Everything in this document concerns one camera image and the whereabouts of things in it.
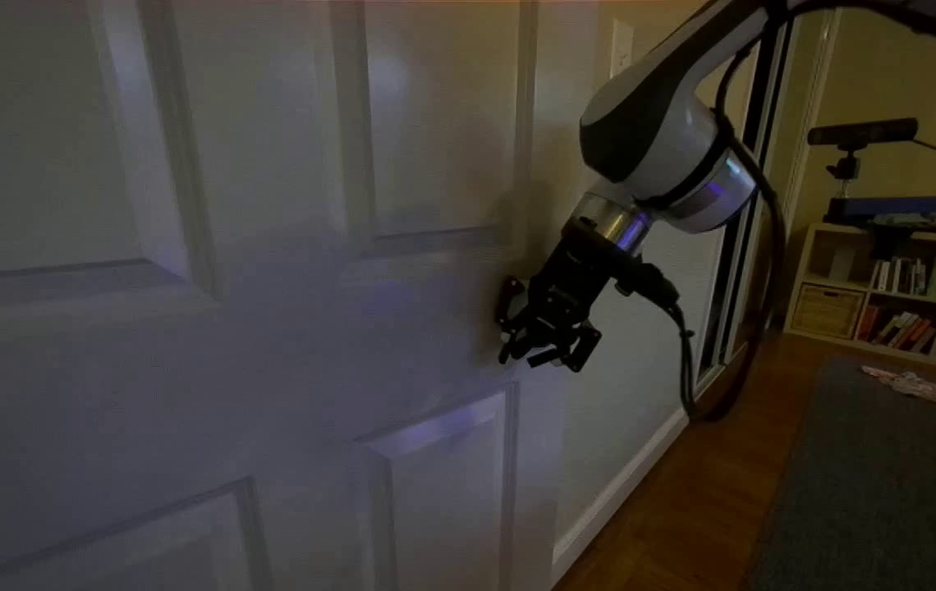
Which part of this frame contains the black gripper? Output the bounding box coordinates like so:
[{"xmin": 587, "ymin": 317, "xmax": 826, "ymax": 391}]
[{"xmin": 494, "ymin": 218, "xmax": 644, "ymax": 375}]

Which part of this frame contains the white wall switch plate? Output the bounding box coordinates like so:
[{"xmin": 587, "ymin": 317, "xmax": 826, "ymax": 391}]
[{"xmin": 606, "ymin": 16, "xmax": 636, "ymax": 83}]

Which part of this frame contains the white cube bookshelf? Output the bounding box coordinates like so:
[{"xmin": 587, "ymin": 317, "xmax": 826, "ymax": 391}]
[{"xmin": 783, "ymin": 219, "xmax": 936, "ymax": 380}]

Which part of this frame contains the black camera on tripod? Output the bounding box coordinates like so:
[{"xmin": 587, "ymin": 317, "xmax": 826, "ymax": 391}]
[{"xmin": 806, "ymin": 115, "xmax": 922, "ymax": 184}]

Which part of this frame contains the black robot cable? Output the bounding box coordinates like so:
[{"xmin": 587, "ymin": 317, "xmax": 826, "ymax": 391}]
[{"xmin": 614, "ymin": 0, "xmax": 936, "ymax": 428}]

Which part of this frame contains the row of upright books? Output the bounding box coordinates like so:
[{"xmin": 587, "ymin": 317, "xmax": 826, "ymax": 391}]
[{"xmin": 867, "ymin": 254, "xmax": 936, "ymax": 303}]

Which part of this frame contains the blue clamp stand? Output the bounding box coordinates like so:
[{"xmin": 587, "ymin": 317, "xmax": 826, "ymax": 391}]
[{"xmin": 822, "ymin": 176, "xmax": 936, "ymax": 234}]

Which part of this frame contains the white baseboard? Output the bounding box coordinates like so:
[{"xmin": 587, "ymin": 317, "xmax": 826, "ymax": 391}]
[{"xmin": 548, "ymin": 364, "xmax": 731, "ymax": 584}]

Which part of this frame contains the white panelled door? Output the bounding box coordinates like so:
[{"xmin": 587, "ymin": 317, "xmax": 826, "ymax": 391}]
[{"xmin": 0, "ymin": 0, "xmax": 602, "ymax": 591}]

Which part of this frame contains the row of leaning books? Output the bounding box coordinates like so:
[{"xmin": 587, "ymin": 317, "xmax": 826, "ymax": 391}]
[{"xmin": 850, "ymin": 303, "xmax": 936, "ymax": 356}]

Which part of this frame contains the pink white cloth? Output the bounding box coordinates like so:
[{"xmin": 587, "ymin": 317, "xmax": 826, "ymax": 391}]
[{"xmin": 859, "ymin": 361, "xmax": 936, "ymax": 406}]

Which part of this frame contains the dark doorway frame strip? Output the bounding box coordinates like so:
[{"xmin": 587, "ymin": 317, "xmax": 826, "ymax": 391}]
[{"xmin": 695, "ymin": 16, "xmax": 801, "ymax": 380}]

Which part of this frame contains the dark grey rug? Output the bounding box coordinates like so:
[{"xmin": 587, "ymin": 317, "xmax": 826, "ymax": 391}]
[{"xmin": 747, "ymin": 352, "xmax": 936, "ymax": 591}]

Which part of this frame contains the woven storage basket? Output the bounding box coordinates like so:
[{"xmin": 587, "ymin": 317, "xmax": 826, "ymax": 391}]
[{"xmin": 790, "ymin": 279, "xmax": 865, "ymax": 341}]

